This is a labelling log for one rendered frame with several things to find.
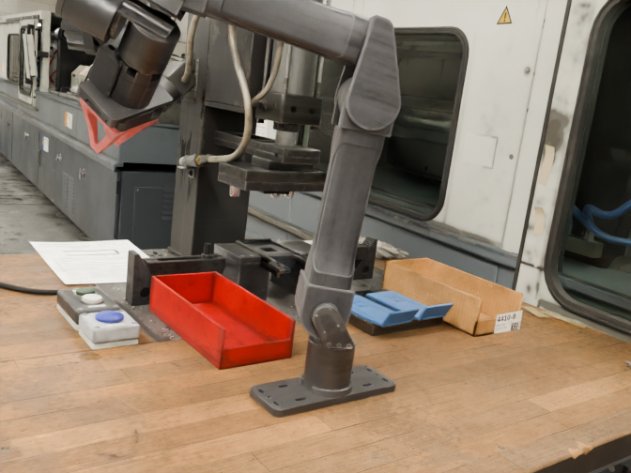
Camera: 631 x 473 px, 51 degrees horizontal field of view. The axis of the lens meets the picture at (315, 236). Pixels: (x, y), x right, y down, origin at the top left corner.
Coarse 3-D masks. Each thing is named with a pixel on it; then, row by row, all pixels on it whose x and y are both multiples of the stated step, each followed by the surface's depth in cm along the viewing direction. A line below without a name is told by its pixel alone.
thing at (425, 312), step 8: (368, 296) 126; (376, 296) 126; (384, 296) 127; (392, 296) 127; (400, 296) 128; (392, 304) 122; (400, 304) 123; (408, 304) 123; (416, 304) 124; (440, 304) 117; (448, 304) 118; (424, 312) 115; (432, 312) 117; (440, 312) 118
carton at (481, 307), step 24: (408, 264) 139; (432, 264) 140; (408, 288) 130; (432, 288) 125; (456, 288) 135; (480, 288) 130; (504, 288) 126; (456, 312) 120; (480, 312) 116; (504, 312) 126
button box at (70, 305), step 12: (12, 288) 111; (24, 288) 111; (96, 288) 109; (60, 300) 104; (72, 300) 102; (108, 300) 104; (60, 312) 105; (72, 312) 99; (84, 312) 98; (96, 312) 100; (72, 324) 100
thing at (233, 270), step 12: (216, 252) 125; (228, 264) 121; (240, 264) 118; (252, 264) 119; (288, 264) 124; (228, 276) 121; (240, 276) 118; (252, 276) 120; (264, 276) 121; (288, 276) 129; (252, 288) 120; (264, 288) 122; (288, 288) 130
